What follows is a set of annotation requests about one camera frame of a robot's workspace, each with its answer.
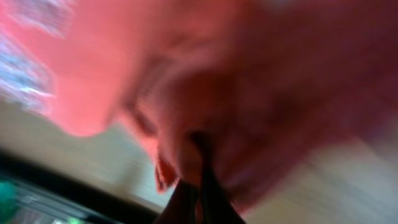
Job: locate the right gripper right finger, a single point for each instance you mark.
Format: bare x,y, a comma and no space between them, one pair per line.
214,202

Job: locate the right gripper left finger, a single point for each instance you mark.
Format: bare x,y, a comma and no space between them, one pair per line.
181,206

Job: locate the red orange polo shirt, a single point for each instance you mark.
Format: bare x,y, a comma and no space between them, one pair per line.
263,81

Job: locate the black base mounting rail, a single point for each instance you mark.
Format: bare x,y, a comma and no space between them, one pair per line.
33,194

